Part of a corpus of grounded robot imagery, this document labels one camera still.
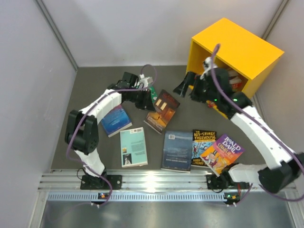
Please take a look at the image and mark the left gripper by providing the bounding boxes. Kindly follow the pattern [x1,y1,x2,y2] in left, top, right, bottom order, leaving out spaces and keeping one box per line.
[128,88,156,113]

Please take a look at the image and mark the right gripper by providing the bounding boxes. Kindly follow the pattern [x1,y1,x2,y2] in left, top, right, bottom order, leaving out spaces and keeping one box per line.
[174,71,219,103]

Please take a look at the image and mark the brown Edward Tulane book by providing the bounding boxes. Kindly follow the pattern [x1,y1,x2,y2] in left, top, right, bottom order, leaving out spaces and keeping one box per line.
[144,89,180,134]

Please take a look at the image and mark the purple paperback book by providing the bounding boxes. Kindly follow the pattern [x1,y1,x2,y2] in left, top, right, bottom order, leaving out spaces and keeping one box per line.
[227,68,239,77]

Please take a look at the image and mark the light teal paperback book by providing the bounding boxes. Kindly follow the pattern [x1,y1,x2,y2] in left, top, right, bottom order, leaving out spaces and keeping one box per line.
[120,127,148,168]

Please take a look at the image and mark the red 13-Storey Treehouse book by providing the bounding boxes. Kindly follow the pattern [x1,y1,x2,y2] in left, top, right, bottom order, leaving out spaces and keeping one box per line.
[229,76,244,92]

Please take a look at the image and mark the dark blue 1984 book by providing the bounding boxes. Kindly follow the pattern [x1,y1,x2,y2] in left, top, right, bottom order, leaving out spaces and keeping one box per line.
[161,131,192,173]

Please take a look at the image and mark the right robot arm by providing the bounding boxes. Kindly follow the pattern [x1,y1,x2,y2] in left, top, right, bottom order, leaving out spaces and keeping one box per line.
[173,67,304,195]

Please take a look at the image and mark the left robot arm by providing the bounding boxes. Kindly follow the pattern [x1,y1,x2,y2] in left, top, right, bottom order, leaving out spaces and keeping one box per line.
[65,80,155,189]

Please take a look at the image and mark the green paperback book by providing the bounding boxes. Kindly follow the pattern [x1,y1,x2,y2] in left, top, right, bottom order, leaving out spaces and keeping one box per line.
[150,86,158,102]

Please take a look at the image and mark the blue orange paperback book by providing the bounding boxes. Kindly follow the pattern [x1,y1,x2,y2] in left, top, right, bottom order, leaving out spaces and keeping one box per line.
[101,105,132,137]

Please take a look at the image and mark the yellow wooden shelf box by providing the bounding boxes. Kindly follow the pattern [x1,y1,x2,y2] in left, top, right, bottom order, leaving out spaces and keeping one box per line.
[186,18,285,118]

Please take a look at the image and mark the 169-Storey Treehouse book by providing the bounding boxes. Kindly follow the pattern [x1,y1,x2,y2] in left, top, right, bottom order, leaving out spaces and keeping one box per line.
[191,129,217,167]

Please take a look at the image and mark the Roald Dahl Charlie book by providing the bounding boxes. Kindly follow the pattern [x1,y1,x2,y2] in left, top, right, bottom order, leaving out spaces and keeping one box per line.
[200,134,245,177]

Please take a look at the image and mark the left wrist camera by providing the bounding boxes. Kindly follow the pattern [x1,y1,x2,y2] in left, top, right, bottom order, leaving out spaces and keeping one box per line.
[137,74,153,88]

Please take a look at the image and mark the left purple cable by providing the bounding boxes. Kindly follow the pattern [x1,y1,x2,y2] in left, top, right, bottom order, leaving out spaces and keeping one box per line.
[65,64,159,207]

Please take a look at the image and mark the purple cable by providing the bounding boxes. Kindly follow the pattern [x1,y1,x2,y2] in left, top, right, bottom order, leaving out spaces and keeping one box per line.
[210,43,304,207]
[65,64,159,207]

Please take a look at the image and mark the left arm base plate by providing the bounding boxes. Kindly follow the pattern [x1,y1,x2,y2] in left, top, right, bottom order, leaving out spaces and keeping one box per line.
[80,175,122,190]

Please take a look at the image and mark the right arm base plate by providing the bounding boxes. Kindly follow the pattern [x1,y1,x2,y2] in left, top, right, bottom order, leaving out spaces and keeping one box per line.
[206,174,238,191]

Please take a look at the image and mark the aluminium mounting rail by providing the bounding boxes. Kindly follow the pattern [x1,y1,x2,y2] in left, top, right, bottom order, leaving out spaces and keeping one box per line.
[38,170,211,193]

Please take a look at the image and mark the perforated cable duct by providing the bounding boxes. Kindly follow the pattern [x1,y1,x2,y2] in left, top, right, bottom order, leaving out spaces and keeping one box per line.
[47,192,239,202]

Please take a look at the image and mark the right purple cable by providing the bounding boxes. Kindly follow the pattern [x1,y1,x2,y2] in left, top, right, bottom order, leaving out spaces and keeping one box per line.
[210,43,304,207]

